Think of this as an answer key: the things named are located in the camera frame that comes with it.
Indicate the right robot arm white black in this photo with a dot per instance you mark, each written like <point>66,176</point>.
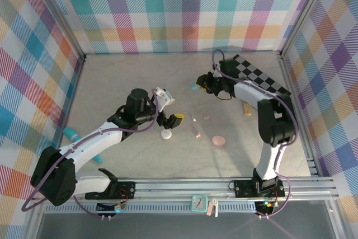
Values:
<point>275,127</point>

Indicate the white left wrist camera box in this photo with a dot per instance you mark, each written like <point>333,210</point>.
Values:
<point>165,97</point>

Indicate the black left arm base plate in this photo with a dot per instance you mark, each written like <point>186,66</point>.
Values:
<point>126,190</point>

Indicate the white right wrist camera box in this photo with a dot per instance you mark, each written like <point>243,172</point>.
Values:
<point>216,72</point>

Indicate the small wooden block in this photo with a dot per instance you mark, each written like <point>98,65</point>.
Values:
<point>247,109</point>

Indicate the blue earbuds charging case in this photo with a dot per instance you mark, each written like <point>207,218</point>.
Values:
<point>193,86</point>

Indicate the pink eraser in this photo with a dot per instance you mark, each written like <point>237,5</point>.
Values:
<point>209,211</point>

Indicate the pink earbuds charging case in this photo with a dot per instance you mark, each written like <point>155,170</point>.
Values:
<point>219,140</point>

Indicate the perforated metal strip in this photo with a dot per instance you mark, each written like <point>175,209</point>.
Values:
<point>156,208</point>

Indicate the white earbuds charging case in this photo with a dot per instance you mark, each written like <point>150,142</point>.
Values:
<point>166,135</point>

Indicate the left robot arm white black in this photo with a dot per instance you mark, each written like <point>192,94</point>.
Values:
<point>92,141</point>

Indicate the white round-headed tag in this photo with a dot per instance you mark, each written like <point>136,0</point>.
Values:
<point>214,202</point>

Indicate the aluminium frame bar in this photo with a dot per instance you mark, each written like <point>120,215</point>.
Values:
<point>73,88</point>
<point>312,166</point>

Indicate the aluminium corner post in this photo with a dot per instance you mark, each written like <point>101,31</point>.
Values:
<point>301,18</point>
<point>61,18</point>

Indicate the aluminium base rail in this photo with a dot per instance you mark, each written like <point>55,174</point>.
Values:
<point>181,187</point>

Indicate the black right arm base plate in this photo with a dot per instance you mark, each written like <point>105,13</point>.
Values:
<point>243,188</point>

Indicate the teal square clock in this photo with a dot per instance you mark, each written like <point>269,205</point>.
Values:
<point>199,203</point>

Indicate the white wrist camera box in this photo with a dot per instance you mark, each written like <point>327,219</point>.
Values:
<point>165,97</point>
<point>216,72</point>

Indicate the black grey chessboard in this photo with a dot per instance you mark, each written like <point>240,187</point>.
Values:
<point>260,78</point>

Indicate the teal cylindrical bottle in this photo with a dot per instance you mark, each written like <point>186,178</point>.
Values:
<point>71,134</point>

